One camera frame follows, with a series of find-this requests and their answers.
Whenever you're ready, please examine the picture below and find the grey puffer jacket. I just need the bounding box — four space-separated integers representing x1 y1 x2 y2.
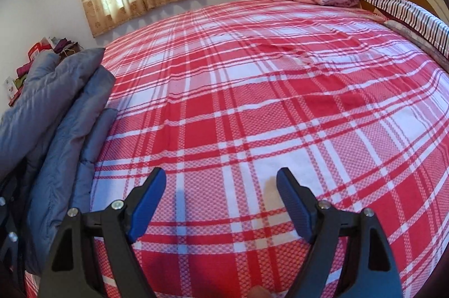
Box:
1 47 117 275

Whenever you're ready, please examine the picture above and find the red white plaid bedsheet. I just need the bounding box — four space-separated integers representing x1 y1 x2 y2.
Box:
89 0 448 297

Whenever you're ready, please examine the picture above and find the striped pillow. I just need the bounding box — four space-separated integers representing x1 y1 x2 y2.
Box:
363 0 448 58

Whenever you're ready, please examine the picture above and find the stacked folded clothes pile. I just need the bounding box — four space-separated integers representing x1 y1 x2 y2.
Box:
8 37 83 107

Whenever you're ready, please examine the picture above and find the white greeting card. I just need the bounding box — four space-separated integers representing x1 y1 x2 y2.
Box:
4 76 17 100

